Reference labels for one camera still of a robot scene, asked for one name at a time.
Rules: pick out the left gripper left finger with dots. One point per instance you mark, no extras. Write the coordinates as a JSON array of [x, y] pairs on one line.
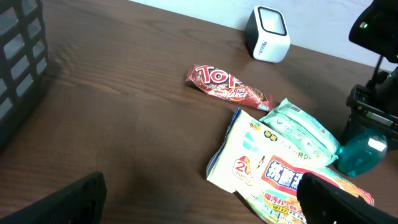
[[80, 202]]

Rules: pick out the grey plastic basket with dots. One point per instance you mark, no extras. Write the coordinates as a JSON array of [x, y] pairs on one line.
[[24, 61]]

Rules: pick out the red Top chocolate bar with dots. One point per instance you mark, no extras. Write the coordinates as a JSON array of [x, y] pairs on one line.
[[221, 84]]

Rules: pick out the light teal wipes pack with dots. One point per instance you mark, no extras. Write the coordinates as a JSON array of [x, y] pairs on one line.
[[314, 142]]

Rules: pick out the teal mouthwash bottle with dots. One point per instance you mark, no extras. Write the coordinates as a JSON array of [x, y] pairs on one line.
[[361, 153]]

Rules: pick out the yellow chips bag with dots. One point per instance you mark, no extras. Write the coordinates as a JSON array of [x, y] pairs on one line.
[[265, 169]]

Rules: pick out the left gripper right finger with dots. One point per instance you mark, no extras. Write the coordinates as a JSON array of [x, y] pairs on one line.
[[323, 202]]

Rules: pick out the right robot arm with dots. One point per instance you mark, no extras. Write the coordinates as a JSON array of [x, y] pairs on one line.
[[376, 30]]

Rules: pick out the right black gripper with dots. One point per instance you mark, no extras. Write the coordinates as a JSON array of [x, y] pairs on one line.
[[373, 108]]

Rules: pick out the white barcode scanner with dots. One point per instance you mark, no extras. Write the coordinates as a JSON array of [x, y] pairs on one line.
[[266, 34]]

